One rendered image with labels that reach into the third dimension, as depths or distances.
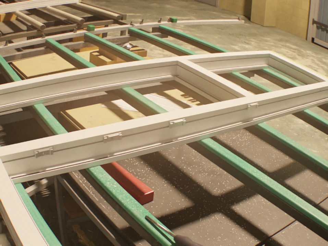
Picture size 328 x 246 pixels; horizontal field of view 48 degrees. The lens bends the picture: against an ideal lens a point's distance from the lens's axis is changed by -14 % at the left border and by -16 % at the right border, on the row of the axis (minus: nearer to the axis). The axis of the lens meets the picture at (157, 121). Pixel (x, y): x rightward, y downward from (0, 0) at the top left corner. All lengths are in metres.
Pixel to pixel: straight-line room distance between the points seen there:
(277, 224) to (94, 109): 0.98
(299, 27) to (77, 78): 6.92
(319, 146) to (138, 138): 2.47
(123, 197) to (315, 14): 7.00
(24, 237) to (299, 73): 1.48
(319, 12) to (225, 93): 6.38
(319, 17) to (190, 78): 6.29
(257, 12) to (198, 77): 6.79
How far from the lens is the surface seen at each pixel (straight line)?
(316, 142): 3.45
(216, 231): 1.28
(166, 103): 1.96
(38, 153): 0.96
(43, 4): 3.44
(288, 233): 1.33
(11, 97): 1.34
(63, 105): 1.47
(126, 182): 1.39
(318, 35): 7.74
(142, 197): 1.34
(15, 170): 0.96
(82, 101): 1.50
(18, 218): 0.74
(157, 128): 1.10
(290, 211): 1.00
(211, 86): 1.47
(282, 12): 8.32
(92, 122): 1.75
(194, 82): 1.54
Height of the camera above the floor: 1.40
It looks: 25 degrees down
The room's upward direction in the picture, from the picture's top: 5 degrees clockwise
